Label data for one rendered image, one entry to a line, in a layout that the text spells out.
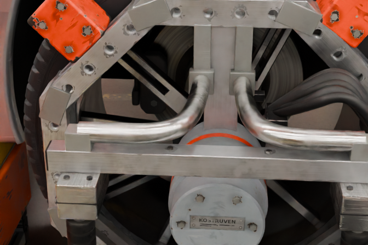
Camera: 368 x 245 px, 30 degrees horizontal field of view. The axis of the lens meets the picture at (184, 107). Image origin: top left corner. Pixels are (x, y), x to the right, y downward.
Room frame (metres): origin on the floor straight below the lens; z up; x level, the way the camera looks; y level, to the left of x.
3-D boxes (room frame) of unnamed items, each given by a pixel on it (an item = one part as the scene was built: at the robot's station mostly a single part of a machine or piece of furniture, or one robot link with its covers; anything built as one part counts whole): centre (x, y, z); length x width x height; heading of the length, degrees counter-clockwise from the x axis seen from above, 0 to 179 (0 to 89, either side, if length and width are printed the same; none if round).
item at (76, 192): (0.75, 0.13, 0.93); 0.09 x 0.05 x 0.05; 177
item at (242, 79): (0.81, -0.15, 1.03); 0.19 x 0.18 x 0.11; 177
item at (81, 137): (0.82, 0.05, 1.03); 0.19 x 0.18 x 0.11; 177
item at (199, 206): (0.87, -0.05, 0.85); 0.21 x 0.14 x 0.14; 177
